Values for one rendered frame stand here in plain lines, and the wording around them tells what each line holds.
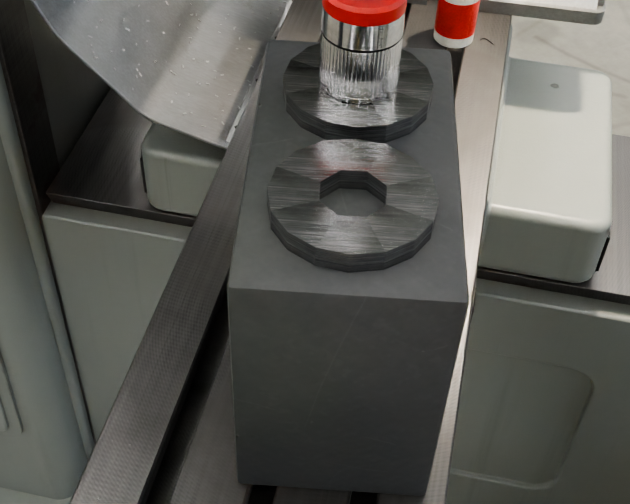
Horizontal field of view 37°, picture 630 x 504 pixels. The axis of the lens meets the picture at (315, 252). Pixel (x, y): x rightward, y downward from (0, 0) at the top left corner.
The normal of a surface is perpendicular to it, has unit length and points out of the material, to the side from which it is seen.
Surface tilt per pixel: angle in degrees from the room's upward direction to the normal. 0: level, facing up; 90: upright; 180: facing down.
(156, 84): 37
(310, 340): 90
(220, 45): 16
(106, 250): 90
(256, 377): 90
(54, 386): 89
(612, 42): 0
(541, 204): 0
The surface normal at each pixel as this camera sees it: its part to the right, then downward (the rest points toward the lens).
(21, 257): 0.69, 0.52
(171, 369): 0.03, -0.69
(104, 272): -0.22, 0.69
